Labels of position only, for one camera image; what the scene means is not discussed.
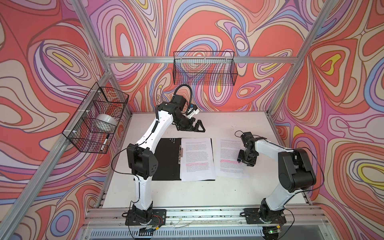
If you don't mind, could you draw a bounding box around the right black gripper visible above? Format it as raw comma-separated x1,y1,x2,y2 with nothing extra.
237,148,258,167

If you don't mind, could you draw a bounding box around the white RAY file folder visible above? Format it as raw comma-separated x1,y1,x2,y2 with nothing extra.
149,137,216,182

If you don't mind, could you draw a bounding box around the paper sheet pink highlight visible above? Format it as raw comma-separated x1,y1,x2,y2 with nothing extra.
215,138,250,179

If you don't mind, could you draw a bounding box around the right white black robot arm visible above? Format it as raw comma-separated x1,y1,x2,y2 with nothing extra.
237,132,317,224

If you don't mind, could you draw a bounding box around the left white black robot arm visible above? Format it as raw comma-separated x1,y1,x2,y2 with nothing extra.
127,95,205,224

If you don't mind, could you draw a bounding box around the metal folder clip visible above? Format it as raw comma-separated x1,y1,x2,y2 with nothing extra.
178,145,183,165

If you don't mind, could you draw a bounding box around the green circuit board right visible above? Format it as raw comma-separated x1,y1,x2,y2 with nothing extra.
263,226,282,235

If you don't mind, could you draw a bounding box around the green circuit board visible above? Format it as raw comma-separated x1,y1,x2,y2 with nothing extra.
263,226,282,235
139,227,159,236

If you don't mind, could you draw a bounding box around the black white marker pen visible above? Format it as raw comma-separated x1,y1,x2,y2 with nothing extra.
100,134,110,152

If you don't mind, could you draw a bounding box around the white tape roll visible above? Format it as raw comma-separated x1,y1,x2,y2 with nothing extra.
95,114,118,131

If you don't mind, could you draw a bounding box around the green circuit board left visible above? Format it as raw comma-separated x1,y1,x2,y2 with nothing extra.
139,227,159,236

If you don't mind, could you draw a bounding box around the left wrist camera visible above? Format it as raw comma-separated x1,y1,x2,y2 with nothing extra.
186,105,200,117

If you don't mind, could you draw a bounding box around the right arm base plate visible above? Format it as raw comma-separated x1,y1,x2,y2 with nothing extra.
240,207,287,225

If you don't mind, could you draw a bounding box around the black wire basket back wall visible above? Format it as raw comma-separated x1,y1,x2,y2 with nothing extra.
173,50,238,86

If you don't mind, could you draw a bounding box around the black wire basket wall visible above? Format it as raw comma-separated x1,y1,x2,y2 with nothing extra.
62,83,129,154
173,50,238,86

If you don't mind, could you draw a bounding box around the black wire basket left wall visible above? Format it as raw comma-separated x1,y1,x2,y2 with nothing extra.
62,83,129,154

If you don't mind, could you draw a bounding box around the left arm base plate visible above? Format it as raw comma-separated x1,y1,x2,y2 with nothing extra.
122,209,167,227

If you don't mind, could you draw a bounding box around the aluminium front rail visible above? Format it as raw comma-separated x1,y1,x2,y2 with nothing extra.
83,205,330,228

